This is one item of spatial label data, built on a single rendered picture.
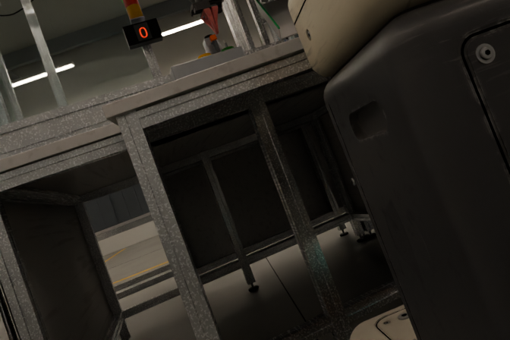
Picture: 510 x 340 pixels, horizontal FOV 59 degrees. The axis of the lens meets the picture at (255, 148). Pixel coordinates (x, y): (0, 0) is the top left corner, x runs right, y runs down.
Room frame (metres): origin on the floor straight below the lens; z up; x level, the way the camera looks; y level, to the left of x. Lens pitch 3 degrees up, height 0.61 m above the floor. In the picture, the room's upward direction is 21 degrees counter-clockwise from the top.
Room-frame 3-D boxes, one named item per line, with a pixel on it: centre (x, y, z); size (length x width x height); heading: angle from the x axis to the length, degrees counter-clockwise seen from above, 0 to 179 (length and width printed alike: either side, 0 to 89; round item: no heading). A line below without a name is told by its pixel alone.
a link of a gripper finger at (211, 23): (1.36, -0.03, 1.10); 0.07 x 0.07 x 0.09; 15
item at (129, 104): (1.33, -0.14, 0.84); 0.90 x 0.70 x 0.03; 96
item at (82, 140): (1.91, 0.12, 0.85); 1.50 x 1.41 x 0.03; 104
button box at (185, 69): (1.25, 0.04, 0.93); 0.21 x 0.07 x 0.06; 104
